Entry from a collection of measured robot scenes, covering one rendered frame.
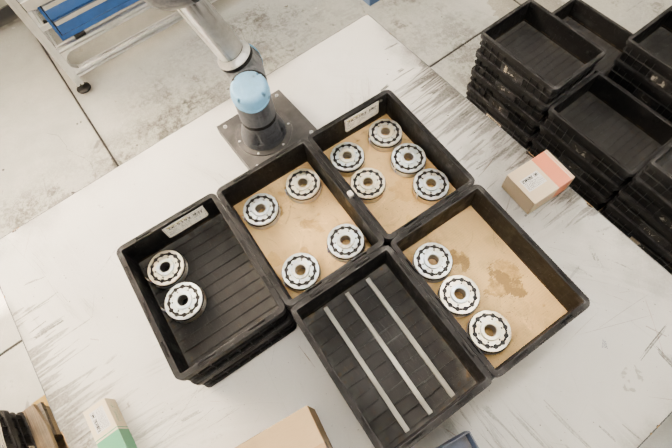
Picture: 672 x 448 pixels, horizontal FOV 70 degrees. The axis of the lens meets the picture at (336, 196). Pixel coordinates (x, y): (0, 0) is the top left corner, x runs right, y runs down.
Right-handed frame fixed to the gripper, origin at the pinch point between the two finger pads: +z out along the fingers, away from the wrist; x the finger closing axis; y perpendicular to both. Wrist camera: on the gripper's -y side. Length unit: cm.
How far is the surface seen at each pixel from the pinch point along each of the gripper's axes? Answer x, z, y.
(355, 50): 2.6, 42.2, -7.6
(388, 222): -34, 26, 60
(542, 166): 15, 36, 72
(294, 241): -59, 24, 49
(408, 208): -27, 26, 60
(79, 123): -116, 102, -117
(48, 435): -176, 82, 29
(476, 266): -24, 27, 85
